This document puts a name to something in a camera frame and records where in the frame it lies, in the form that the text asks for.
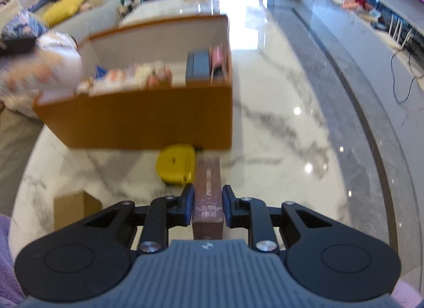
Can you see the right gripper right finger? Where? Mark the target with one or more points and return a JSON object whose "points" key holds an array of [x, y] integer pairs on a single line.
{"points": [[255, 216]]}

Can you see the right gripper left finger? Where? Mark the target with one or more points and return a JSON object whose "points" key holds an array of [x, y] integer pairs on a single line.
{"points": [[165, 213]]}

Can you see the brown card box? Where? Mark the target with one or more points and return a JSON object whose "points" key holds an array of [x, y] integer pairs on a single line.
{"points": [[207, 220]]}

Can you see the white lotion tube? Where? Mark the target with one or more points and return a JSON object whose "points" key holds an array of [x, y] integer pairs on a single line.
{"points": [[53, 63]]}

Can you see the yellow tape measure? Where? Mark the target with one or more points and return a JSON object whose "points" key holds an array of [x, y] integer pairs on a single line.
{"points": [[176, 164]]}

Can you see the white plush with striped hat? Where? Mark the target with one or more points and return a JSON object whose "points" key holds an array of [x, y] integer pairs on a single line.
{"points": [[112, 81]]}

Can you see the small brown cardboard box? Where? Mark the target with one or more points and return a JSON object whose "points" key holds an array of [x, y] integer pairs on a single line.
{"points": [[73, 207]]}

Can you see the dark grey gift box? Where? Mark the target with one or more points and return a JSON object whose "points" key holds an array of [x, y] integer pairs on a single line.
{"points": [[198, 68]]}

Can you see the pink embossed card case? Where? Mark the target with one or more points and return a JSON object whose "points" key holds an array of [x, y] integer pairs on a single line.
{"points": [[219, 68]]}

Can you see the crochet bunny doll with flowers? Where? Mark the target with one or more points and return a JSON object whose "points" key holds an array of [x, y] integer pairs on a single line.
{"points": [[152, 75]]}

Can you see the blue floral cushion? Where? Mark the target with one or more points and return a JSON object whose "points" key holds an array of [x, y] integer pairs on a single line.
{"points": [[22, 25]]}

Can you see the yellow cushion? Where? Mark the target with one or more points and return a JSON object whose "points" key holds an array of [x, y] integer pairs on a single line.
{"points": [[61, 11]]}

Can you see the large orange cardboard box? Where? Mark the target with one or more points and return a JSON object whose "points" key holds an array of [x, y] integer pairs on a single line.
{"points": [[195, 112]]}

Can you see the grey sofa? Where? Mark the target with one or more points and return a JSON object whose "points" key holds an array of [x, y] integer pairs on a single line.
{"points": [[20, 126]]}

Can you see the white wifi router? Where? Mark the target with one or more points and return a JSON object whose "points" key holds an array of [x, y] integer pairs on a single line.
{"points": [[397, 34]]}

